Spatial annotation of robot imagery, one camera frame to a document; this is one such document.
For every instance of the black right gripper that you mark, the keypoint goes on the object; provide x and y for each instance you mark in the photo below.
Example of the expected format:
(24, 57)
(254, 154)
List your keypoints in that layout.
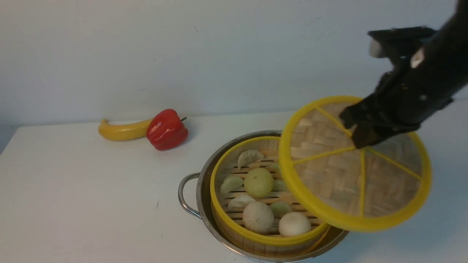
(392, 105)

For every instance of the yellow woven steamer lid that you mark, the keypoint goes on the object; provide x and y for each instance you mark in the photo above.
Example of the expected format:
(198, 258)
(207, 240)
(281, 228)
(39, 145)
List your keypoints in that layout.
(364, 190)

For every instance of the yellow rimmed bamboo steamer basket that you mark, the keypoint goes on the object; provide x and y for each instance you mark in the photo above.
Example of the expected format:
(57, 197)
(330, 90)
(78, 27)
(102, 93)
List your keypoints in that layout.
(272, 244)

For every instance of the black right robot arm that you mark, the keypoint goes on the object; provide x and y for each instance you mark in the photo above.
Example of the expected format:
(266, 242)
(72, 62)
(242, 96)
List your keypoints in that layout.
(429, 68)

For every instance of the stainless steel pot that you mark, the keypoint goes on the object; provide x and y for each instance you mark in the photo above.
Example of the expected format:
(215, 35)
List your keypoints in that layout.
(194, 196)

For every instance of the green dumpling behind bun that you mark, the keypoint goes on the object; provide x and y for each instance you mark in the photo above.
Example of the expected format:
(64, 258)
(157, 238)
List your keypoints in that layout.
(274, 167)

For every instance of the light green dumpling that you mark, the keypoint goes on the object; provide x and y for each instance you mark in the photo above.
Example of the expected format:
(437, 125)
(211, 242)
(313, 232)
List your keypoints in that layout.
(280, 186)

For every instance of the small green dumpling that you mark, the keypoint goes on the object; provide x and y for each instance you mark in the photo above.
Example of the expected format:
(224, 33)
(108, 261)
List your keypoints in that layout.
(280, 209)

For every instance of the cream round bun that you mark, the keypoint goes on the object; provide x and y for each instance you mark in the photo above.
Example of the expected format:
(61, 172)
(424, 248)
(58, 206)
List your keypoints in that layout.
(293, 224)

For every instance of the round green bun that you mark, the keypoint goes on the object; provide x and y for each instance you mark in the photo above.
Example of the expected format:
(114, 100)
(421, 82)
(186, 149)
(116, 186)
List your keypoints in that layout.
(258, 183)

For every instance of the pale white dumpling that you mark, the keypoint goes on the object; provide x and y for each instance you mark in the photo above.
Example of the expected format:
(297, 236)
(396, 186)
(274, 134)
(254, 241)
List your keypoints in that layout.
(249, 156)

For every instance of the white round bun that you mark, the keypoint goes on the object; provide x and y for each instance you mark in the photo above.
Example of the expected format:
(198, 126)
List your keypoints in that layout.
(258, 217)

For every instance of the white dumpling front left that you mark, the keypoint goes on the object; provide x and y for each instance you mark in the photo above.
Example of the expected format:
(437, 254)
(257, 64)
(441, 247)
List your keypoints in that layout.
(240, 202)

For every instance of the pale dumpling near rim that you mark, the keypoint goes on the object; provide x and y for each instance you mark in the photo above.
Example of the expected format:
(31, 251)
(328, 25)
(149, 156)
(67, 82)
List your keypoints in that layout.
(230, 183)

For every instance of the red bell pepper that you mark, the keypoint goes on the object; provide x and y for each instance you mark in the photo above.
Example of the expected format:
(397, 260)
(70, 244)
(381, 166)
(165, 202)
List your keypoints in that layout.
(167, 130)

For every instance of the yellow banana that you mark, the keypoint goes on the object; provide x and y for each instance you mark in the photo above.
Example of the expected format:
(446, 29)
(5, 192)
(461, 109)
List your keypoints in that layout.
(124, 132)

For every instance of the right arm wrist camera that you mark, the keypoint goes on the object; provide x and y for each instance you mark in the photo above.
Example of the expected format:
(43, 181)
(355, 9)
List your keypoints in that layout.
(398, 41)

